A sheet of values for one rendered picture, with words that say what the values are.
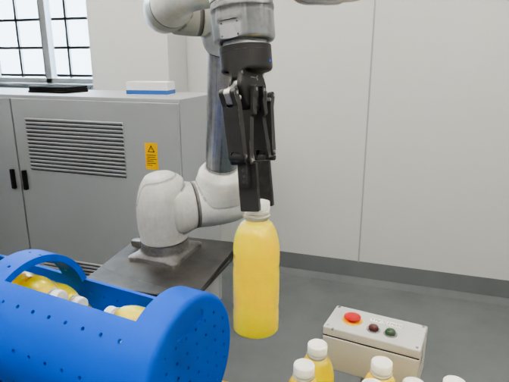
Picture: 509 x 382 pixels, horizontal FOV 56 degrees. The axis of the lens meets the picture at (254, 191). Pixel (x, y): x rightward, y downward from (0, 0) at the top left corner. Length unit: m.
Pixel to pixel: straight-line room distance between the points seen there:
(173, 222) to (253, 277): 0.81
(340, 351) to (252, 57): 0.66
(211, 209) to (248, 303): 0.82
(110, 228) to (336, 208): 1.69
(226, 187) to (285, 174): 2.21
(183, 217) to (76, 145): 1.45
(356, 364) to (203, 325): 0.35
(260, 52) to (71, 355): 0.60
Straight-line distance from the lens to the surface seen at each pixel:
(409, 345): 1.04
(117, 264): 1.59
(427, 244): 3.68
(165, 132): 2.52
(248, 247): 0.69
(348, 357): 1.08
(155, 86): 2.71
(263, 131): 0.71
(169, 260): 1.52
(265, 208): 0.69
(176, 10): 1.07
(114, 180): 2.75
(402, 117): 3.46
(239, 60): 0.67
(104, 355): 0.88
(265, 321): 0.73
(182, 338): 0.88
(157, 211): 1.47
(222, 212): 1.52
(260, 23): 0.68
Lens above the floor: 1.65
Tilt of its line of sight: 16 degrees down
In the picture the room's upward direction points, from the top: straight up
